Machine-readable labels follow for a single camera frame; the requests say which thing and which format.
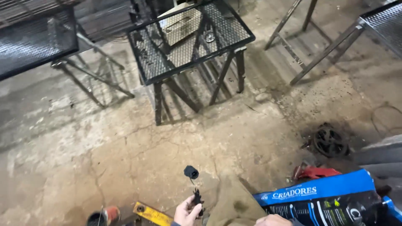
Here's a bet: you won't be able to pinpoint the person's right hand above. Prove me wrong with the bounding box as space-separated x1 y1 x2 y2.
254 214 292 226

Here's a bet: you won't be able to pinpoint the person's left hand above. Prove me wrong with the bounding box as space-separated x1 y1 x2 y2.
174 195 204 226

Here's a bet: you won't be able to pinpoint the small black paint roller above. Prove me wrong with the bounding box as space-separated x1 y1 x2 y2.
184 165 205 217

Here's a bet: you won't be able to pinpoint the yellow metal bar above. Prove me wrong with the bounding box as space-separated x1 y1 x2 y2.
133 202 174 226

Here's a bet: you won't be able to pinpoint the person's khaki trouser leg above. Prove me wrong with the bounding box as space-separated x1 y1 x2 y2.
206 175 267 226

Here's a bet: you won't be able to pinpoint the blue and black feed bag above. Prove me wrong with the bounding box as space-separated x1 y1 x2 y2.
253 169 402 226

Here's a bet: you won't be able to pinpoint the red metal tool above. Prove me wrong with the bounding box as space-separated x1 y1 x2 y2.
292 165 342 181

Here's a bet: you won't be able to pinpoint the orange paint can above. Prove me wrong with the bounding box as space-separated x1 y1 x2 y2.
86 205 121 226

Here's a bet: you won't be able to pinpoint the black wheel part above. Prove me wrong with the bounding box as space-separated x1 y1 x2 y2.
301 123 350 158

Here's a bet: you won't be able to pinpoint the grey metal beam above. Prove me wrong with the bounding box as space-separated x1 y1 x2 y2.
353 135 402 179

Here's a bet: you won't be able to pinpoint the black mesh metal table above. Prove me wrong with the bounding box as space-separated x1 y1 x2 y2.
290 0 402 86
0 6 135 109
127 0 256 126

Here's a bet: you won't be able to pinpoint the beige rectangular metal tube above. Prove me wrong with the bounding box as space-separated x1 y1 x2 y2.
157 3 203 46

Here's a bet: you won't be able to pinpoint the thin wire loop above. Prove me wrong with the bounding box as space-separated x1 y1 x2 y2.
371 104 402 137

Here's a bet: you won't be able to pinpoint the bare metal frame legs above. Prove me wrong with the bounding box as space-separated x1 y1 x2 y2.
264 0 333 68

